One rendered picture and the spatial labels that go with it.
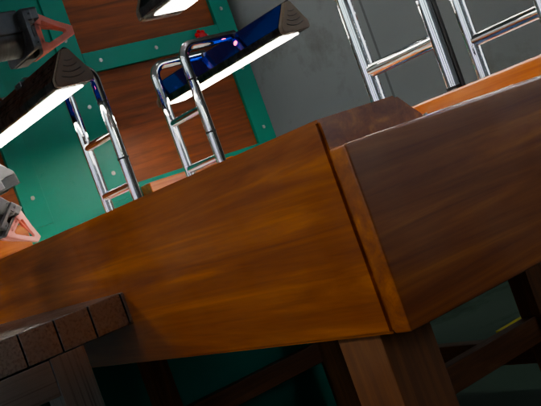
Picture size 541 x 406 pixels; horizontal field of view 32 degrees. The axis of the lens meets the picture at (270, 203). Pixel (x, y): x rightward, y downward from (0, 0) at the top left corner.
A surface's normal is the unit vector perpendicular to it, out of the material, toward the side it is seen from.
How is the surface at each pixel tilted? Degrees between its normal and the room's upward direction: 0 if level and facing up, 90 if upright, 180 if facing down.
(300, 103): 90
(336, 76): 90
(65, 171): 90
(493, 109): 90
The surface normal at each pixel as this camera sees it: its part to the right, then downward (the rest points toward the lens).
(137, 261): -0.77, 0.29
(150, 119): 0.54, -0.18
